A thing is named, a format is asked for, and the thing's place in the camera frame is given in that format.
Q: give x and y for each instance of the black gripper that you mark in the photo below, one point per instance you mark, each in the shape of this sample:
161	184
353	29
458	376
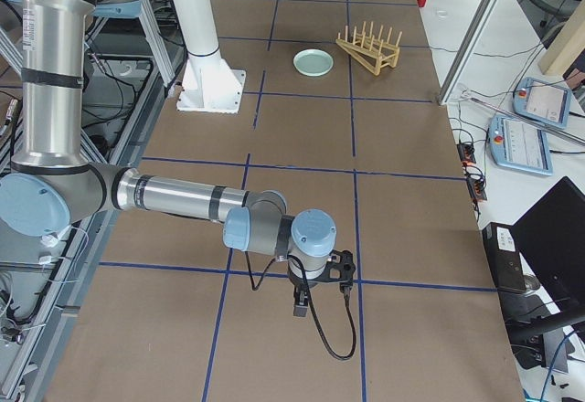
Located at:
301	283

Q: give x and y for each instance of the mint green plate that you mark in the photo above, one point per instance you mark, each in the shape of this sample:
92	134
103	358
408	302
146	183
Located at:
313	62

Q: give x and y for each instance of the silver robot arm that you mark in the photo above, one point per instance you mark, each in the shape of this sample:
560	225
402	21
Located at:
51	185

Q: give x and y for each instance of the wooden dish rack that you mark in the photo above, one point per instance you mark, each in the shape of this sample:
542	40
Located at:
373	50

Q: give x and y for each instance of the black box with label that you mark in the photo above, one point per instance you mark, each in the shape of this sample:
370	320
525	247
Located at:
503	258

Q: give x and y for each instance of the orange black usb hub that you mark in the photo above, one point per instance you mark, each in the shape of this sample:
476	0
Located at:
466	153

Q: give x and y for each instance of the black laptop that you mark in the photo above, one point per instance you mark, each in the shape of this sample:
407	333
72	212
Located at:
550	237

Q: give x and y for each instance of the lower blue teach pendant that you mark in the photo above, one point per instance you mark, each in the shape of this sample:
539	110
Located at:
517	145

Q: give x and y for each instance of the blue teach pendant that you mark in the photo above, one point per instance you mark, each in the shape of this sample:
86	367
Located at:
517	145
542	102

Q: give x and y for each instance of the upper blue teach pendant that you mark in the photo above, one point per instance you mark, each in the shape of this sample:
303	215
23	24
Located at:
542	102

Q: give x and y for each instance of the wooden beam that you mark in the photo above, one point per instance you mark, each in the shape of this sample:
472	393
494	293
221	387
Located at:
567	45

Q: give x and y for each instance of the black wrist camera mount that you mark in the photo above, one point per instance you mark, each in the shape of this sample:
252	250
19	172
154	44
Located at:
340	268

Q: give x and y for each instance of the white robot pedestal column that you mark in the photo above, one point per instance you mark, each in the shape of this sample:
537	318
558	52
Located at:
209	83

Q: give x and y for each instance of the aluminium frame post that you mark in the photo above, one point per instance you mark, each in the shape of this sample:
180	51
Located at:
464	54

